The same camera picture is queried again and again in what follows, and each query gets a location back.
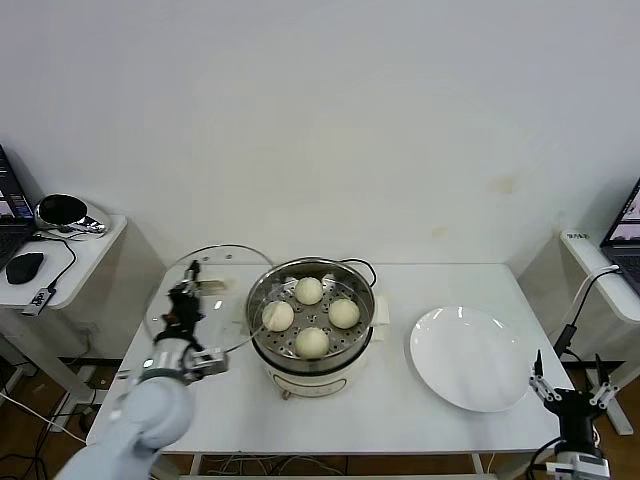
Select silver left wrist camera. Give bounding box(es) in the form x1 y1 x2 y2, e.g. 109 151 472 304
185 346 232 377

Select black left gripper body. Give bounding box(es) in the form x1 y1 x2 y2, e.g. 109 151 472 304
160 283 206 342

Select steel perforated steamer basket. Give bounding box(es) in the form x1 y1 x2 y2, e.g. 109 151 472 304
247 257 377 369

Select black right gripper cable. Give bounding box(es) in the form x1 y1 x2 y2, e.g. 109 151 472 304
527 434 566 480

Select white steamed baozi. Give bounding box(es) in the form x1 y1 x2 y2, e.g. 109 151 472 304
295 327 331 359
327 298 362 330
294 277 324 306
262 300 295 333

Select grey usb hub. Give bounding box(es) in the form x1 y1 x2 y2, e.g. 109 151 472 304
22 284 56 316

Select white round plate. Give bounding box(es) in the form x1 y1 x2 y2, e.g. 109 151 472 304
410 305 531 414

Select glass lid cream handle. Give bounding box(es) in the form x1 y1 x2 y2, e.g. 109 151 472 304
142 242 277 357

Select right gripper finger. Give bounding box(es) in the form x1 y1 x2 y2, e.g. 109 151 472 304
588 352 620 408
528 349 560 403

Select white side table with mouse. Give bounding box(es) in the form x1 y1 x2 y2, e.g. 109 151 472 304
0 213 130 409

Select white laptop cable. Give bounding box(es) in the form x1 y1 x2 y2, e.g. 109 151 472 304
573 266 624 331

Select cream electric cooking pot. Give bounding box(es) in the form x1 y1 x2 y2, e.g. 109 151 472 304
233 295 392 401

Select black adapter with cable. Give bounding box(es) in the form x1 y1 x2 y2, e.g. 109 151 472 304
555 269 624 359

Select white side table with label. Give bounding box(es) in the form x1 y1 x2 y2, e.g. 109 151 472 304
559 229 640 436

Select chrome and black headset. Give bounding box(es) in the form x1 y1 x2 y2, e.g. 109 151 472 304
37 192 111 242

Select black laptop with white cable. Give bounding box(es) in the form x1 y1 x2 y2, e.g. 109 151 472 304
600 177 640 291

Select black computer mouse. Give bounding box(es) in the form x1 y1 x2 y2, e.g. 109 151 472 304
5 252 46 285

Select black laptop beside mouse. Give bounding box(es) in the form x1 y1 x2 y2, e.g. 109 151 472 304
0 143 41 271

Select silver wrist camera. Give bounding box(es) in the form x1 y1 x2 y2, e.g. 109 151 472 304
545 449 610 480
185 346 232 377

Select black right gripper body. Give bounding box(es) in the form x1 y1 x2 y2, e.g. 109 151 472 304
549 389 599 452

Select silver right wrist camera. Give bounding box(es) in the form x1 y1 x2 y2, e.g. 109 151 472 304
545 449 610 480

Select black usb hub cable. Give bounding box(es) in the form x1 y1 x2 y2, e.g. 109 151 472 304
30 234 79 291

